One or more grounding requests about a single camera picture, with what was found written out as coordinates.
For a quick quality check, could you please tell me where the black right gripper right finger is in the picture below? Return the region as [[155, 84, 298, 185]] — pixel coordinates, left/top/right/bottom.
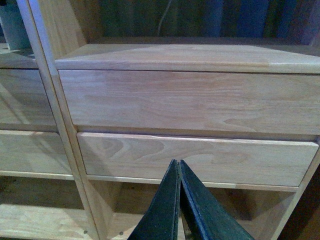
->
[[179, 160, 253, 240]]

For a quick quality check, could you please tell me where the thin grey cable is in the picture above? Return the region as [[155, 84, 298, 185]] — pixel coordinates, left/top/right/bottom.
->
[[158, 0, 174, 38]]

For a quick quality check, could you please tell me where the lower right wooden drawer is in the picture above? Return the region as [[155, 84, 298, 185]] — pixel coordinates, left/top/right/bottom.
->
[[77, 132, 319, 187]]

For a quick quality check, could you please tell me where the upper left wooden drawer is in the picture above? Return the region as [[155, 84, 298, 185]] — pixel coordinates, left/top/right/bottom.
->
[[0, 69, 56, 126]]

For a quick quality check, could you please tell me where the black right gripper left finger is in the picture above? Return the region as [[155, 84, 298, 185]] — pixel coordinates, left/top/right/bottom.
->
[[128, 159, 180, 240]]

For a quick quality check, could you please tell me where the lower left wooden drawer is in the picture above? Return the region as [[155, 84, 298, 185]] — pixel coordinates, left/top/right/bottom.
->
[[0, 130, 72, 175]]

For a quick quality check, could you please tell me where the wooden drawer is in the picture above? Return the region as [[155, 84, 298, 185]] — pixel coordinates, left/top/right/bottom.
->
[[0, 130, 72, 175], [59, 70, 320, 135], [77, 132, 319, 187], [0, 69, 56, 126]]

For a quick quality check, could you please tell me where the upper right wooden drawer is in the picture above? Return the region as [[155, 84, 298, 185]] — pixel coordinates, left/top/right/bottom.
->
[[59, 70, 320, 135]]

